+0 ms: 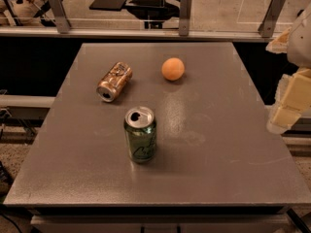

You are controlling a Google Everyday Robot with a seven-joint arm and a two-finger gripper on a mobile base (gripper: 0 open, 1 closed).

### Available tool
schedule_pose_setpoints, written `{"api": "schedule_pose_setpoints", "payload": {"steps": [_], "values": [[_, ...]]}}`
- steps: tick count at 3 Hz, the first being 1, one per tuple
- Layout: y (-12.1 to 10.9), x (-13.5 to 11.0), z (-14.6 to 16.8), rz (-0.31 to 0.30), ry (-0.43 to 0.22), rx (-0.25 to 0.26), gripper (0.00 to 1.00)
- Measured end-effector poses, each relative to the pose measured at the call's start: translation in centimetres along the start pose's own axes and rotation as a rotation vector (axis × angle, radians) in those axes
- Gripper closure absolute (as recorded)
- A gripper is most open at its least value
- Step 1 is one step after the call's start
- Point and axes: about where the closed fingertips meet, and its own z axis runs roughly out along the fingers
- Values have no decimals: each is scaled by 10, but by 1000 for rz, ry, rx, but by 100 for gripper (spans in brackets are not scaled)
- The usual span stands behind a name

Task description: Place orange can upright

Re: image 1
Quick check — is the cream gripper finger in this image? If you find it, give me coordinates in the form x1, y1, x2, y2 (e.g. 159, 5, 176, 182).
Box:
265, 28, 291, 54
266, 68, 311, 134

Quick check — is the orange soda can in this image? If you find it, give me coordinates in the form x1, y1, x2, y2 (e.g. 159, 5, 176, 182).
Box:
96, 62, 132, 103

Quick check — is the middle metal rail bracket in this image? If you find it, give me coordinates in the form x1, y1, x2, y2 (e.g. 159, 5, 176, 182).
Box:
179, 0, 192, 36

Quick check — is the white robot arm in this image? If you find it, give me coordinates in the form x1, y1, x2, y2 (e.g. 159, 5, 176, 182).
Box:
266, 4, 311, 134

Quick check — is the metal rail bracket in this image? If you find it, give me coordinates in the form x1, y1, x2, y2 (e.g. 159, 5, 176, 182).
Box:
179, 0, 192, 36
49, 0, 71, 34
258, 0, 286, 38

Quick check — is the right metal rail bracket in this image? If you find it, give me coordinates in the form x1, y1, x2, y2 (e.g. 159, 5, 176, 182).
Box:
258, 0, 286, 38

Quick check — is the seated person in background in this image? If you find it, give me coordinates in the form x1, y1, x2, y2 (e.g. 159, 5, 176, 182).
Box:
0, 0, 54, 26

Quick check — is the orange fruit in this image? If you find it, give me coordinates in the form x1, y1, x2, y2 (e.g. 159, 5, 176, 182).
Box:
161, 57, 185, 81

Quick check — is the left metal rail bracket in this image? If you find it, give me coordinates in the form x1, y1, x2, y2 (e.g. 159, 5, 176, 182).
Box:
49, 0, 71, 34

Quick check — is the black office chair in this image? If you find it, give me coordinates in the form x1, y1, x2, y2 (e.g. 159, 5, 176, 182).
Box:
89, 0, 180, 29

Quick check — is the green soda can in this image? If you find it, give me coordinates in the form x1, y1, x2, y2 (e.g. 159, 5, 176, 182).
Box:
123, 106, 156, 163

